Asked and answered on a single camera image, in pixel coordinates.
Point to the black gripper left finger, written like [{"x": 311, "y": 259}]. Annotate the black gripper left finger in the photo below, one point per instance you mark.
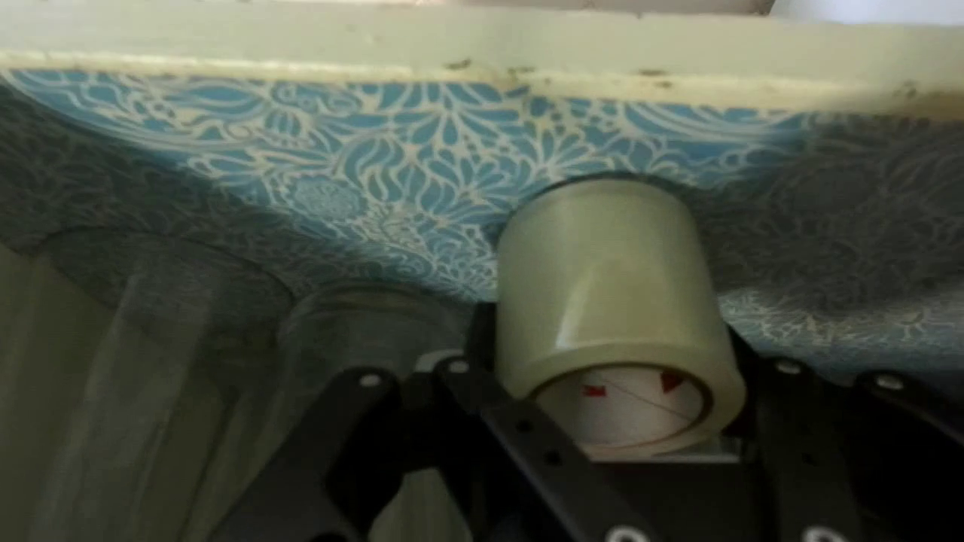
[{"x": 501, "y": 454}]

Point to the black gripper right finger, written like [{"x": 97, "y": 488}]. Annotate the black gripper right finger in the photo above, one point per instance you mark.
[{"x": 853, "y": 462}]

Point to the blue floral shelf liner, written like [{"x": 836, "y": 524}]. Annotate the blue floral shelf liner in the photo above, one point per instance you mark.
[{"x": 381, "y": 171}]

